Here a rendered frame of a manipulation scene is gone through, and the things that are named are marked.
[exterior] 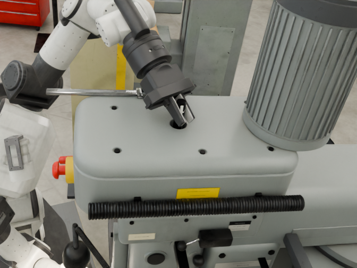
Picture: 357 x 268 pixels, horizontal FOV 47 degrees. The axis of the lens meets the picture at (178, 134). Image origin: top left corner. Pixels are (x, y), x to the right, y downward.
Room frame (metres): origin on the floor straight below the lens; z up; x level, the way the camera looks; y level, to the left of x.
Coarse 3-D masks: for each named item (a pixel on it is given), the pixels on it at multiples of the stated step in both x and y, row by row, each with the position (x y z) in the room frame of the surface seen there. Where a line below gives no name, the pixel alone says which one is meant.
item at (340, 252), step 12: (312, 252) 0.73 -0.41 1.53; (324, 252) 0.73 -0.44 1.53; (336, 252) 0.71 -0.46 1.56; (348, 252) 0.72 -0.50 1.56; (276, 264) 0.79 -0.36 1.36; (288, 264) 0.75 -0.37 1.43; (312, 264) 0.69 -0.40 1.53; (324, 264) 0.69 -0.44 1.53; (336, 264) 0.70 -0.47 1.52; (348, 264) 0.69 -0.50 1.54
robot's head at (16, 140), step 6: (6, 138) 0.81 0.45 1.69; (12, 138) 0.80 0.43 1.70; (18, 138) 0.81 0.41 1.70; (24, 138) 0.84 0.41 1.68; (6, 144) 0.79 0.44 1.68; (12, 144) 0.80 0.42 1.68; (18, 144) 0.80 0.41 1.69; (6, 150) 0.79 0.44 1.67; (18, 150) 0.79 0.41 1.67; (18, 156) 0.78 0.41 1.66; (12, 168) 0.76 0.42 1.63; (18, 168) 0.77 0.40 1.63
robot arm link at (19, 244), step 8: (16, 232) 0.81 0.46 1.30; (24, 232) 0.87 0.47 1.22; (8, 240) 0.76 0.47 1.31; (16, 240) 0.79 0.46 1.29; (24, 240) 0.82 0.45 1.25; (32, 240) 0.84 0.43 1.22; (40, 240) 0.86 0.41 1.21; (0, 248) 0.74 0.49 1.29; (8, 248) 0.76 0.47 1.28; (16, 248) 0.78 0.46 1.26; (24, 248) 0.80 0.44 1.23; (48, 248) 0.85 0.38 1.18; (0, 256) 0.79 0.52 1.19; (8, 256) 0.76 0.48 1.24; (16, 256) 0.77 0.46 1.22; (24, 256) 0.79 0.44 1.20; (8, 264) 0.76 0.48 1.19
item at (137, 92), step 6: (48, 90) 0.76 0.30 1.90; (54, 90) 0.76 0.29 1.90; (60, 90) 0.76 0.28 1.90; (66, 90) 0.77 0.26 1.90; (72, 90) 0.77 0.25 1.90; (78, 90) 0.77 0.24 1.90; (84, 90) 0.78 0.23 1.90; (90, 90) 0.78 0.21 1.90; (96, 90) 0.79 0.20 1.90; (102, 90) 0.79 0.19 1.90; (108, 90) 0.79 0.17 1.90; (114, 90) 0.80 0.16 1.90; (120, 90) 0.80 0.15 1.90; (126, 90) 0.81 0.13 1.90; (132, 90) 0.81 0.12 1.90; (138, 90) 0.81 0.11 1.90; (138, 96) 0.79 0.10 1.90; (144, 96) 0.79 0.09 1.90
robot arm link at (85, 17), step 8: (88, 0) 1.01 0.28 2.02; (96, 0) 0.98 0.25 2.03; (104, 0) 0.96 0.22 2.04; (80, 8) 1.01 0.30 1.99; (88, 8) 0.99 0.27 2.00; (96, 8) 0.95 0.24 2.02; (80, 16) 1.01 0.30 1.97; (88, 16) 1.02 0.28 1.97; (96, 16) 0.95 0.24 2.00; (80, 24) 1.02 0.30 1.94; (88, 24) 1.02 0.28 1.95; (96, 32) 1.03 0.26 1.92
